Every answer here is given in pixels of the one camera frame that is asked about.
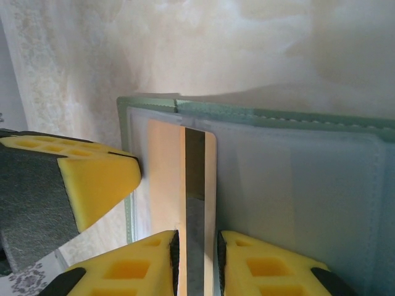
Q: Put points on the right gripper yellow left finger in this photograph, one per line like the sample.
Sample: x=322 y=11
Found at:
x=129 y=271

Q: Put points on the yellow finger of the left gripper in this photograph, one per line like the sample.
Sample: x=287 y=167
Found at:
x=98 y=182

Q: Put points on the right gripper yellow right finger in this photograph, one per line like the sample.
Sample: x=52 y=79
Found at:
x=271 y=274

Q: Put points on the orange plastic card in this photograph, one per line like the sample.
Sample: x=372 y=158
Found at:
x=163 y=169

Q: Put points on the green card holder clear sleeves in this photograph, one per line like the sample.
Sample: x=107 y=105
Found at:
x=216 y=111

